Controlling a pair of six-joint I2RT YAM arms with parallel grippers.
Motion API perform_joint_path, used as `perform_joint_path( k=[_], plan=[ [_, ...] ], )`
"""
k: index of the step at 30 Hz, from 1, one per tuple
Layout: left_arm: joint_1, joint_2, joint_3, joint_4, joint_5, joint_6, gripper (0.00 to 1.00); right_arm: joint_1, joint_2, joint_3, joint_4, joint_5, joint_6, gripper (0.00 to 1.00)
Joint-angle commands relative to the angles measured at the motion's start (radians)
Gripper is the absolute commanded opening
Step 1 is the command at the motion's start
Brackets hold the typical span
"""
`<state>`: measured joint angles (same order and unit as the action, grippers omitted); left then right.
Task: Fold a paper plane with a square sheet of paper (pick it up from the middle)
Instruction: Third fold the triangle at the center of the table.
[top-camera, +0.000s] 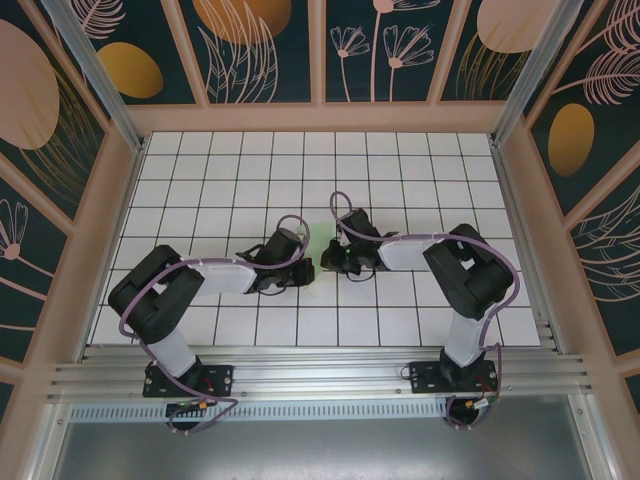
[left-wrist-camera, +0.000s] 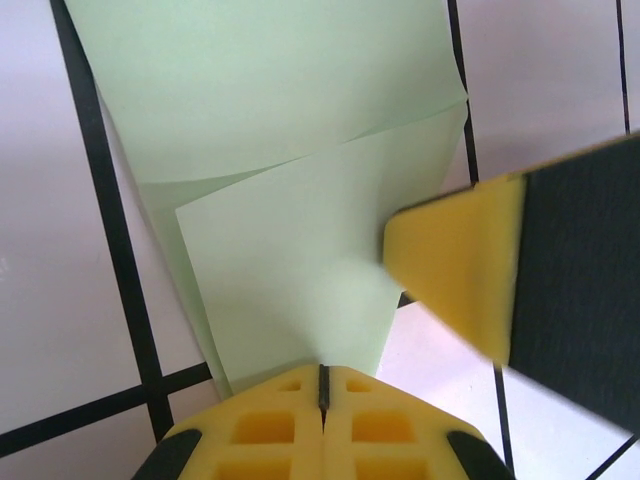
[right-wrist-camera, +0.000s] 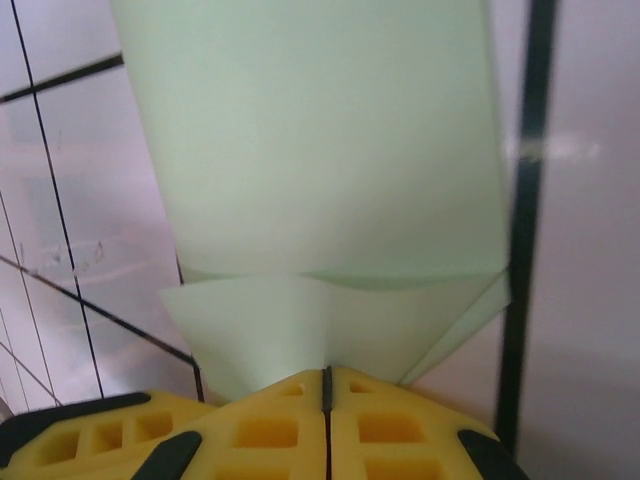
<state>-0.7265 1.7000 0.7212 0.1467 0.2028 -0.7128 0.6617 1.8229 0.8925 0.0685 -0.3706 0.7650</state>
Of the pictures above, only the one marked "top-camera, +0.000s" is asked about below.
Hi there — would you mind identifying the grey metal sheet panel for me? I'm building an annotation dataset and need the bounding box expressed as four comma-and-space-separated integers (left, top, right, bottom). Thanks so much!
47, 419, 604, 480

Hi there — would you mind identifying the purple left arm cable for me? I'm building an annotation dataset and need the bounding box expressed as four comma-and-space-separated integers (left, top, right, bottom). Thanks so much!
118, 214, 309, 437

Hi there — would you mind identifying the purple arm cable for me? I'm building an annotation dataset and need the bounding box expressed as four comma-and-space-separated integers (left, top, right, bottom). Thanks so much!
118, 214, 309, 437
329, 191, 521, 432

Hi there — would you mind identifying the long aluminium mounting rail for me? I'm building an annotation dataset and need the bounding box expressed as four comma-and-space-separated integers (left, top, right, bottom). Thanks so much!
47, 344, 597, 401

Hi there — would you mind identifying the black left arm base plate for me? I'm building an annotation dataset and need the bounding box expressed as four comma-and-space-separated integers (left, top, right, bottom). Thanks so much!
143, 364, 235, 399

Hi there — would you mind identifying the white slotted cable duct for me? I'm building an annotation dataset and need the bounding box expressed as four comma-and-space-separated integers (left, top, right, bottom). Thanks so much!
67, 401, 451, 422

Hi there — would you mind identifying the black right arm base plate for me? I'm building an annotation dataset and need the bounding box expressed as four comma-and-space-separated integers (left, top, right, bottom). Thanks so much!
409, 360, 500, 395

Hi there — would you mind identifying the aluminium side rail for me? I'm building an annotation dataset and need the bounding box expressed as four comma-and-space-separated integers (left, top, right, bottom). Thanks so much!
492, 144, 569, 354

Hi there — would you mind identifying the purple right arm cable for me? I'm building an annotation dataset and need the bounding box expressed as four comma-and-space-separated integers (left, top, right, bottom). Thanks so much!
329, 191, 521, 432

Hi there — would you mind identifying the aluminium corner post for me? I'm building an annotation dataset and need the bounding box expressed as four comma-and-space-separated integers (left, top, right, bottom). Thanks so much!
489, 0, 577, 147
41, 0, 147, 152

